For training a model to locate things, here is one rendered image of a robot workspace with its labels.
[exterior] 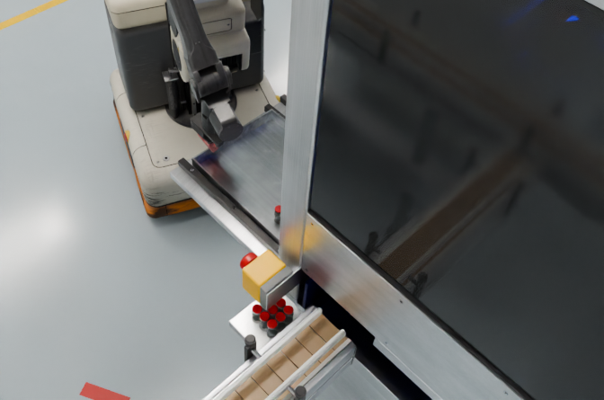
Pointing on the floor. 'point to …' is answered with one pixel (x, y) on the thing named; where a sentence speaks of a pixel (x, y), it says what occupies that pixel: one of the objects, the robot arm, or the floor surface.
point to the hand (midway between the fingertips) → (214, 148)
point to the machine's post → (304, 95)
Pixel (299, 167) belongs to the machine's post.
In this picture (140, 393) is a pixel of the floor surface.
